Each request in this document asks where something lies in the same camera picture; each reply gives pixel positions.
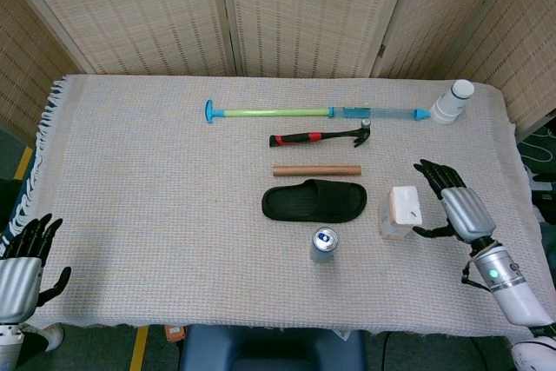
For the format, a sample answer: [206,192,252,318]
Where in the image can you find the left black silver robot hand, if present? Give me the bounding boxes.
[0,213,73,324]

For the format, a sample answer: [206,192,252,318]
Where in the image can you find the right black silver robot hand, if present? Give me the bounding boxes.
[413,158,497,245]

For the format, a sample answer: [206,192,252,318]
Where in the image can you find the white tissue box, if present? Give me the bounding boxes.
[379,185,423,242]

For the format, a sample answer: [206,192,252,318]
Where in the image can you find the small orange box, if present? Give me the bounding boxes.
[164,323,186,343]

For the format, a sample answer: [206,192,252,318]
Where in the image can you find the white plastic bottle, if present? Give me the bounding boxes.
[429,78,475,126]

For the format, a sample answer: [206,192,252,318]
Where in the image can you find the silver blue drink can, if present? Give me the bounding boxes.
[309,226,340,264]

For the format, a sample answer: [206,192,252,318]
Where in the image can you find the black rubber slipper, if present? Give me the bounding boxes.
[261,178,368,224]

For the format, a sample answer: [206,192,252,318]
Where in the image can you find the brown wooden rod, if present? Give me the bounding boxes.
[272,163,363,178]

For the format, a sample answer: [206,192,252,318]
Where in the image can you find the beige woven tablecloth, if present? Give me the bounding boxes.
[0,73,545,342]

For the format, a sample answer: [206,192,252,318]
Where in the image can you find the black red claw hammer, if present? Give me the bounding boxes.
[268,119,373,149]

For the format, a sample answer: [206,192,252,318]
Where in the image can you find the blue green toy water pump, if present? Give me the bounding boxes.
[204,99,432,126]

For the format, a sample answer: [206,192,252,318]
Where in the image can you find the blue padded chair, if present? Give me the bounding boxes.
[179,323,368,371]

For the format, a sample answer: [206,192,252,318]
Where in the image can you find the woven folding screen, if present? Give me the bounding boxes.
[0,0,556,142]

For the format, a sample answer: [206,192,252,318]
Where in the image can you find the white cable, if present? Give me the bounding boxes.
[519,125,556,172]

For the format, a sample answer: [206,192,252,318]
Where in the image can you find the black cable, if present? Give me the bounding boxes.
[379,331,393,371]

